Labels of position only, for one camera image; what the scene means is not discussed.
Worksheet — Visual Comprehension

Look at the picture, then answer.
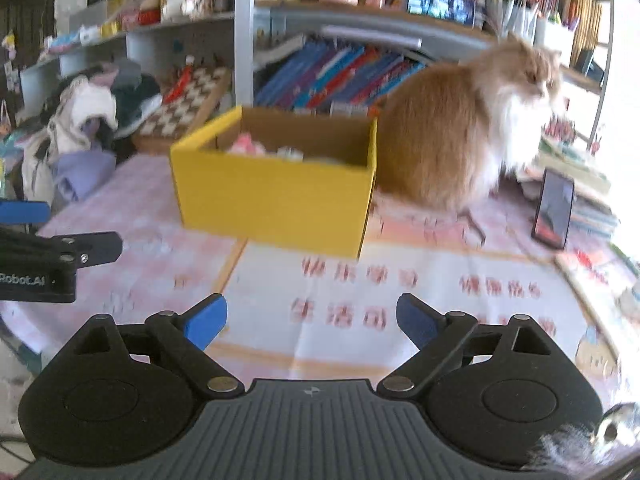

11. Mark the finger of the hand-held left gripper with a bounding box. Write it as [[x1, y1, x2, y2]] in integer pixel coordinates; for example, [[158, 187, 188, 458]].
[[0, 201, 52, 224], [0, 227, 123, 268]]

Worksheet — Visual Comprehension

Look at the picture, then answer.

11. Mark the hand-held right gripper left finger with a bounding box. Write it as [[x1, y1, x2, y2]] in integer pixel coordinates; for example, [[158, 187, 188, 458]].
[[62, 294, 246, 401]]

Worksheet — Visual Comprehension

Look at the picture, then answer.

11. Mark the pink plush pig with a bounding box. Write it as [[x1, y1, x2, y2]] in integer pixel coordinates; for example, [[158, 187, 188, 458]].
[[227, 132, 268, 156]]

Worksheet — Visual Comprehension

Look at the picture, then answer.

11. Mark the row of colourful books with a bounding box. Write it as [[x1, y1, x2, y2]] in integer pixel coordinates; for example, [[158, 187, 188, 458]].
[[255, 42, 431, 111]]

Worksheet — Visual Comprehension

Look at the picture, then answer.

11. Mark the pile of clothes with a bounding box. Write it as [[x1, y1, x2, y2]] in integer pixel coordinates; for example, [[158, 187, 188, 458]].
[[22, 62, 163, 201]]

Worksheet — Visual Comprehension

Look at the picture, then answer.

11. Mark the blue printed box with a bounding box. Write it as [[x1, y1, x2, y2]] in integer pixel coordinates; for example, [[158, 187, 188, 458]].
[[407, 0, 476, 26]]

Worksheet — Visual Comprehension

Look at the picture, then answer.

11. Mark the wooden chessboard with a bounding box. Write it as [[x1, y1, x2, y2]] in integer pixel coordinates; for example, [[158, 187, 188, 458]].
[[132, 67, 231, 156]]

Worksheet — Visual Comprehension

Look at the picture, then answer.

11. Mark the grey fluffy cloth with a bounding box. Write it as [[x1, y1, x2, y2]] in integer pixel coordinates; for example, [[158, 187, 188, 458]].
[[530, 400, 640, 471]]

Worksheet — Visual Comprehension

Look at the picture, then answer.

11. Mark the orange and white cat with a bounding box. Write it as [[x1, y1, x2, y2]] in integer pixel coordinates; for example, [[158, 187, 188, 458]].
[[375, 35, 566, 211]]

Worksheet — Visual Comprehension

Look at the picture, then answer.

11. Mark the red tassel ornament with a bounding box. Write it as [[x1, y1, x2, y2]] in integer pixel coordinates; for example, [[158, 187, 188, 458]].
[[165, 57, 193, 103]]

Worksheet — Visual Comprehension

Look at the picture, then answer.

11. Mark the black smartphone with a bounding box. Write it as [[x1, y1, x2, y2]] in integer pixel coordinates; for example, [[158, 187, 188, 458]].
[[531, 169, 576, 250]]

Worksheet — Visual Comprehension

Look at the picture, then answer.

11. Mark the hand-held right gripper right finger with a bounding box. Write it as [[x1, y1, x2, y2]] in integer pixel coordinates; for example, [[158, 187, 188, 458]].
[[376, 293, 556, 401]]

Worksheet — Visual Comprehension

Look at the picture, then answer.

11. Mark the stack of books and papers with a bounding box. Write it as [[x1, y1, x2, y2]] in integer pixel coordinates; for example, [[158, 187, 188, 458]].
[[520, 135, 621, 241]]

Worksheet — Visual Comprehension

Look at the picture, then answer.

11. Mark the yellow cardboard box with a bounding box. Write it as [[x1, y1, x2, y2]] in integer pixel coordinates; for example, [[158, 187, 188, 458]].
[[170, 106, 378, 258]]

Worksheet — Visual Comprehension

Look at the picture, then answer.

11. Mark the white bookshelf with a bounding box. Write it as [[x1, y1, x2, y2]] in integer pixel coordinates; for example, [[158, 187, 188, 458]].
[[20, 0, 616, 111]]

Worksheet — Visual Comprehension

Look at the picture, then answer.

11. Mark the purple cloth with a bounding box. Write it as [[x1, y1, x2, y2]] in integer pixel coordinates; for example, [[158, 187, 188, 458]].
[[52, 152, 118, 203]]

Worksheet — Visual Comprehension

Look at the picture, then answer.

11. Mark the white pen holder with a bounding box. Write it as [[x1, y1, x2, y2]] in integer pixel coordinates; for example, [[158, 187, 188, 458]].
[[535, 15, 576, 63]]

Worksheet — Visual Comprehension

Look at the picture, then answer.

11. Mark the pink printed table mat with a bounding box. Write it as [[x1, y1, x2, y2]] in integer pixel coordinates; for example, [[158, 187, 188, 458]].
[[0, 152, 640, 411]]

